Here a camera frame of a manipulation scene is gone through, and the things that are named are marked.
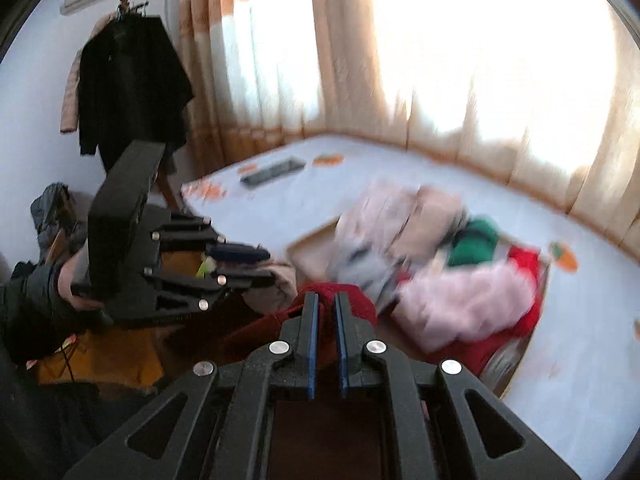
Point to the dark red grey-band underwear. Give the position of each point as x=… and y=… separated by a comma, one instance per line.
x=495, y=350

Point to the beige coat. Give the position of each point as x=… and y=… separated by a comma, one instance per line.
x=70, y=95

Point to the green plush toy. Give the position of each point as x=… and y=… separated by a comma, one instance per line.
x=204, y=266

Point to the shallow cardboard tray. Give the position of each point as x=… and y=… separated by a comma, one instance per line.
x=310, y=255

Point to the beige seamed underwear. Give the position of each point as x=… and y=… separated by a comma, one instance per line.
x=400, y=215

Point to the pale pink underwear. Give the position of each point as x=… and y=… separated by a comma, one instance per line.
x=465, y=300

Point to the black coat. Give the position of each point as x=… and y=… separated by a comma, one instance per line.
x=135, y=85

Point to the grey jacket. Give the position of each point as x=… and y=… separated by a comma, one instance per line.
x=50, y=210

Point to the person's left hand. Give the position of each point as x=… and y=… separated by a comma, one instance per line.
x=72, y=275

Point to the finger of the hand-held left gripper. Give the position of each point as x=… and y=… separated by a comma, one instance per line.
x=250, y=282
x=235, y=253

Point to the green black striped underwear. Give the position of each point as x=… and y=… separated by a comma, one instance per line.
x=475, y=245

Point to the white orange-print tablecloth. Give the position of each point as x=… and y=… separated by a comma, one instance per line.
x=575, y=360

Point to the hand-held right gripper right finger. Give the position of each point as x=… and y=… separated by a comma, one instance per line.
x=342, y=355

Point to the cream orange patterned curtain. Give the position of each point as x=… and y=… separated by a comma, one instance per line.
x=450, y=60

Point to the beige terry underwear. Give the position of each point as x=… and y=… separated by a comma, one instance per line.
x=280, y=290

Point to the grey underwear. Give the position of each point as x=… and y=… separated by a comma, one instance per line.
x=360, y=270

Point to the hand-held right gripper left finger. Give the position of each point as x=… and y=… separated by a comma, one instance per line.
x=313, y=355

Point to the black smartphone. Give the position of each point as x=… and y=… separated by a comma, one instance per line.
x=272, y=172

